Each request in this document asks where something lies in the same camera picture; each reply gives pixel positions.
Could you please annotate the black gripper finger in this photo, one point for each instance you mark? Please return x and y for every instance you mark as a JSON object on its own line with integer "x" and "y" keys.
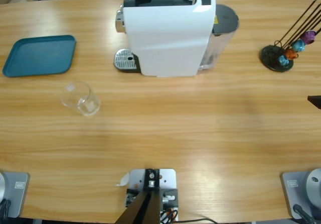
{"x": 316, "y": 101}

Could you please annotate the light blue coffee capsule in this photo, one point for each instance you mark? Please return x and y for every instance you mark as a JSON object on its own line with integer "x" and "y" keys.
{"x": 299, "y": 45}

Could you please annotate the teal plastic tray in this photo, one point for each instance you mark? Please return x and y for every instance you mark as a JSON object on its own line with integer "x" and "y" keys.
{"x": 37, "y": 55}

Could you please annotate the white capsule coffee machine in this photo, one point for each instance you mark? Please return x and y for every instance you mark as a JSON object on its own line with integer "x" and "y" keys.
{"x": 165, "y": 33}

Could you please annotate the clear drinking glass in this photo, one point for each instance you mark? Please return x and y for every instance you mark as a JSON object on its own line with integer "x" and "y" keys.
{"x": 85, "y": 106}

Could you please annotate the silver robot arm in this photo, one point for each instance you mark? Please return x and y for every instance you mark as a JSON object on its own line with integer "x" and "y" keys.
{"x": 313, "y": 183}
{"x": 2, "y": 186}

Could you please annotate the metal drip tray grate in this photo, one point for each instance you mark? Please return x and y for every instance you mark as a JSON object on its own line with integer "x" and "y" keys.
{"x": 125, "y": 58}

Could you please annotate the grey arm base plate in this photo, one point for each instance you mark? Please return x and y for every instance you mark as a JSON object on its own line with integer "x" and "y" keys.
{"x": 18, "y": 196}
{"x": 291, "y": 196}

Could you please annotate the clear water tank dark lid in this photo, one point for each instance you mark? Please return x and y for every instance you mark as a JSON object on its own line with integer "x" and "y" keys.
{"x": 225, "y": 18}

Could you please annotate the purple coffee capsule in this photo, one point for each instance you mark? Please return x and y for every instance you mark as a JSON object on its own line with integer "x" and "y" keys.
{"x": 308, "y": 36}

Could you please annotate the white paper tag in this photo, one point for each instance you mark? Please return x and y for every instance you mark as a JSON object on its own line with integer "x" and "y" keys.
{"x": 124, "y": 180}

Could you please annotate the dark camera post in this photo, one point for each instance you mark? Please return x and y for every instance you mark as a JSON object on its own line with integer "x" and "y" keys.
{"x": 143, "y": 209}

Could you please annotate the orange coffee capsule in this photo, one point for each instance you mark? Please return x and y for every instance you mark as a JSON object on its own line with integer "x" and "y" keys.
{"x": 291, "y": 54}

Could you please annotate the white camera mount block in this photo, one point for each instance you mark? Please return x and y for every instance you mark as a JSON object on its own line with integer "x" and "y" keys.
{"x": 166, "y": 178}

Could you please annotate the black capsule holder with rods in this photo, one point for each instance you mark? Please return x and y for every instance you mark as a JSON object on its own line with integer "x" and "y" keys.
{"x": 269, "y": 55}

